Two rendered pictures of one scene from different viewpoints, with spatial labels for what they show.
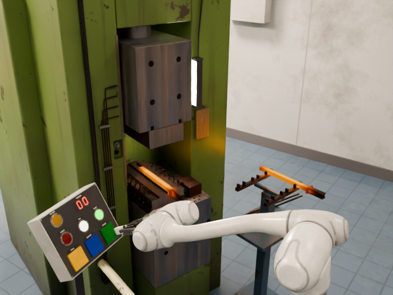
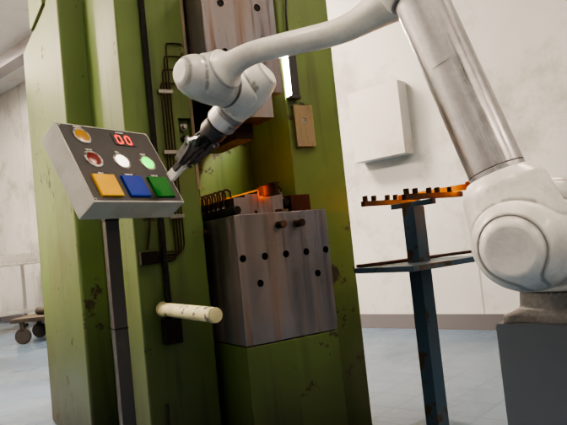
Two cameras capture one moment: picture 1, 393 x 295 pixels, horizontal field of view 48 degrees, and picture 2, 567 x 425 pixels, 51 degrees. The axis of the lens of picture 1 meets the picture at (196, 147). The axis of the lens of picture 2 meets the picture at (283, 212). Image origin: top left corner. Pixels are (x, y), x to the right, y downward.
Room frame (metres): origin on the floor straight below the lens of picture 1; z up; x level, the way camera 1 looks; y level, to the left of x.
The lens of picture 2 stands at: (-0.11, -0.15, 0.80)
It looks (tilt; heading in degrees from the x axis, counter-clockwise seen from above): 3 degrees up; 6
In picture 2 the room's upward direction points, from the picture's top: 6 degrees counter-clockwise
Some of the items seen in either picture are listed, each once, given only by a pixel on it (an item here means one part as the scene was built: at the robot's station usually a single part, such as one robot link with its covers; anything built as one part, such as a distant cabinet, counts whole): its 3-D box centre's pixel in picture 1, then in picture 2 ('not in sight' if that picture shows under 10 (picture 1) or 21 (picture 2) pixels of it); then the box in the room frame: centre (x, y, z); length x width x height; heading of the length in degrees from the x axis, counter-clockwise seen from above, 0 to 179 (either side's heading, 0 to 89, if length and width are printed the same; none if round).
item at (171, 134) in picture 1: (144, 123); (224, 117); (2.17, 0.27, 1.32); 0.42 x 0.20 x 0.10; 37
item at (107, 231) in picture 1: (108, 233); (160, 187); (1.63, 0.39, 1.01); 0.07 x 0.05 x 0.07; 152
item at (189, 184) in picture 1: (189, 186); (292, 204); (2.16, 0.04, 0.95); 0.12 x 0.09 x 0.07; 37
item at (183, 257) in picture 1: (156, 219); (251, 275); (2.21, 0.23, 0.69); 0.56 x 0.38 x 0.45; 37
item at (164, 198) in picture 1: (147, 183); (233, 208); (2.17, 0.27, 0.96); 0.42 x 0.20 x 0.09; 37
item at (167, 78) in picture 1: (150, 75); (228, 56); (2.20, 0.24, 1.56); 0.42 x 0.39 x 0.40; 37
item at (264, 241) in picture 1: (265, 224); (419, 264); (2.20, -0.41, 0.67); 0.40 x 0.30 x 0.02; 132
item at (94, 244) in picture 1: (93, 245); (135, 186); (1.54, 0.43, 1.01); 0.07 x 0.05 x 0.07; 152
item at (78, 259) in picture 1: (77, 259); (106, 185); (1.45, 0.48, 1.01); 0.07 x 0.05 x 0.07; 152
